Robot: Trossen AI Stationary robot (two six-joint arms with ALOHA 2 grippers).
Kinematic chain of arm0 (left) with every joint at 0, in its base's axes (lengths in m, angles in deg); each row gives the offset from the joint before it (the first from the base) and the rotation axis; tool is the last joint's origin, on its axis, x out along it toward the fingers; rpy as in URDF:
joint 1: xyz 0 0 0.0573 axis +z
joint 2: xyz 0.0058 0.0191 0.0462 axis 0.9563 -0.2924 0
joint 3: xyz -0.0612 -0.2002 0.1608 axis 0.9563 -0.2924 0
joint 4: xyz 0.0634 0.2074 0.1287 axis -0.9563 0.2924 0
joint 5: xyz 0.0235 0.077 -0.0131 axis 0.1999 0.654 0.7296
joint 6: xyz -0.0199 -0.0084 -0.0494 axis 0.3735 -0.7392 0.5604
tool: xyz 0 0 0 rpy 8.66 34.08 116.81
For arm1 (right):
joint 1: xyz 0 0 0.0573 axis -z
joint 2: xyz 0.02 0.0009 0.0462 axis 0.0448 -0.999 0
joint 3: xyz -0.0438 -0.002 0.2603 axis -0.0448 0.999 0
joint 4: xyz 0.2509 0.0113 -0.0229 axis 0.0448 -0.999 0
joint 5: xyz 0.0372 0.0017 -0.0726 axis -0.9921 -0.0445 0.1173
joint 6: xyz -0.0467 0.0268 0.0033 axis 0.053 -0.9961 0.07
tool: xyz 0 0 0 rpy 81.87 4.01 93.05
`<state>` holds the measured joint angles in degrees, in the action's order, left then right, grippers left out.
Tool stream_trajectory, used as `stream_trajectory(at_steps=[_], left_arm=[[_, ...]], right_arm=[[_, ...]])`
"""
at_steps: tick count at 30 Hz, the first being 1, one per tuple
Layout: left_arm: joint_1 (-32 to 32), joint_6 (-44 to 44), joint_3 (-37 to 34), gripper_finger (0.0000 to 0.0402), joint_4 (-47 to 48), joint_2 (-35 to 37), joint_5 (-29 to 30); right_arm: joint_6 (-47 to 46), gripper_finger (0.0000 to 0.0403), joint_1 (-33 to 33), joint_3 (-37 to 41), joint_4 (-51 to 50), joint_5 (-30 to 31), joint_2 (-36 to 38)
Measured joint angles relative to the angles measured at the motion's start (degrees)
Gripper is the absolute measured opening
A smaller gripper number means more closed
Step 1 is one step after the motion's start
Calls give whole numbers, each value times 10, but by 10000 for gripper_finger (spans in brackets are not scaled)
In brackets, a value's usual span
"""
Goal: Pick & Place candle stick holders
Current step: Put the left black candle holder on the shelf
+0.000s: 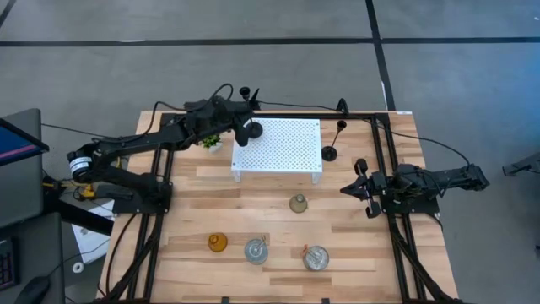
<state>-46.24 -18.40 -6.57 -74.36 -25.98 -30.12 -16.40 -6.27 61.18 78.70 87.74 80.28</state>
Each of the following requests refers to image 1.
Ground white perforated metal shelf riser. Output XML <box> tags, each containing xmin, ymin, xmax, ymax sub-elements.
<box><xmin>230</xmin><ymin>117</ymin><xmax>324</xmax><ymax>185</ymax></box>

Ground thin black floor cable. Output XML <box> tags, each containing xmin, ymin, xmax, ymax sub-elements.
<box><xmin>40</xmin><ymin>122</ymin><xmax>127</xmax><ymax>143</ymax></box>

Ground black stand leg beam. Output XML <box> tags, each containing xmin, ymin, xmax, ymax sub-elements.
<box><xmin>41</xmin><ymin>175</ymin><xmax>117</xmax><ymax>236</ymax></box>

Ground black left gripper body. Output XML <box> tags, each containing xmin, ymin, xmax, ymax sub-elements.
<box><xmin>184</xmin><ymin>96</ymin><xmax>254</xmax><ymax>138</ymax></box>

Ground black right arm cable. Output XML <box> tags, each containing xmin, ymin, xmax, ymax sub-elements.
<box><xmin>256</xmin><ymin>99</ymin><xmax>472</xmax><ymax>168</ymax></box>

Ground black aluminium table frame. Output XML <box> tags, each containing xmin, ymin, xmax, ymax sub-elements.
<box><xmin>94</xmin><ymin>110</ymin><xmax>461</xmax><ymax>304</ymax></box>

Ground clear glass holder orange tag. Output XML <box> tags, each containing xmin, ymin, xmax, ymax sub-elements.
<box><xmin>300</xmin><ymin>243</ymin><xmax>331</xmax><ymax>273</ymax></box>

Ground black metal candlestick holder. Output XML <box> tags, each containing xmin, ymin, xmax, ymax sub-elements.
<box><xmin>321</xmin><ymin>119</ymin><xmax>348</xmax><ymax>163</ymax></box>
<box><xmin>243</xmin><ymin>117</ymin><xmax>265</xmax><ymax>140</ymax></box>

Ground black stand foot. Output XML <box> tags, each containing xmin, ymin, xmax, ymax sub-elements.
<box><xmin>501</xmin><ymin>151</ymin><xmax>540</xmax><ymax>177</ymax></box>

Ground white paper sheet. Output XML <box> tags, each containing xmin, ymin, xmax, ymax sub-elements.
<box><xmin>70</xmin><ymin>199</ymin><xmax>116</xmax><ymax>265</ymax></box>

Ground smoky olive glass candle holder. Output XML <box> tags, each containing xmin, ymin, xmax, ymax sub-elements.
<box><xmin>289</xmin><ymin>193</ymin><xmax>309</xmax><ymax>214</ymax></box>

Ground grey side table top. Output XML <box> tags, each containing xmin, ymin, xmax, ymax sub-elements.
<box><xmin>0</xmin><ymin>108</ymin><xmax>44</xmax><ymax>230</ymax></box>

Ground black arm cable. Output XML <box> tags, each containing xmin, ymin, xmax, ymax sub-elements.
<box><xmin>143</xmin><ymin>82</ymin><xmax>235</xmax><ymax>138</ymax></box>
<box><xmin>256</xmin><ymin>99</ymin><xmax>472</xmax><ymax>168</ymax></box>

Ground dark desk top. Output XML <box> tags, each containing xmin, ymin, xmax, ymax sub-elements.
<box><xmin>0</xmin><ymin>212</ymin><xmax>67</xmax><ymax>304</ymax></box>

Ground dark monitor blue screen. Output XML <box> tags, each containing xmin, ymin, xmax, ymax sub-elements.
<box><xmin>0</xmin><ymin>117</ymin><xmax>51</xmax><ymax>168</ymax></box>

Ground clear glass candle holder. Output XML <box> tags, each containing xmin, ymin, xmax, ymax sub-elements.
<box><xmin>243</xmin><ymin>234</ymin><xmax>270</xmax><ymax>266</ymax></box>

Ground small green plant white pot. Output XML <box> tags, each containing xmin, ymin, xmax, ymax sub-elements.
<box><xmin>200</xmin><ymin>133</ymin><xmax>224</xmax><ymax>154</ymax></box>

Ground amber glass candle holder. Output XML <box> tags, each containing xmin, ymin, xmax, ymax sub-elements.
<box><xmin>207</xmin><ymin>232</ymin><xmax>230</xmax><ymax>254</ymax></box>

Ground black keyboard coloured keys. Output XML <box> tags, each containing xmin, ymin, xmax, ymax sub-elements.
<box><xmin>0</xmin><ymin>237</ymin><xmax>19</xmax><ymax>291</ymax></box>

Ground black power cable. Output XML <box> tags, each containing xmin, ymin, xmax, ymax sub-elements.
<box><xmin>104</xmin><ymin>213</ymin><xmax>139</xmax><ymax>299</ymax></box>

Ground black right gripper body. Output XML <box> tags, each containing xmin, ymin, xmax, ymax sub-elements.
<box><xmin>354</xmin><ymin>158</ymin><xmax>400</xmax><ymax>220</ymax></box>

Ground black computer mouse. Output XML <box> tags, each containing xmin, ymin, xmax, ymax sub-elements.
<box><xmin>14</xmin><ymin>274</ymin><xmax>51</xmax><ymax>304</ymax></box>

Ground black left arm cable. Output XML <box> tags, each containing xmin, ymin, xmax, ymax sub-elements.
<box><xmin>143</xmin><ymin>82</ymin><xmax>235</xmax><ymax>138</ymax></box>

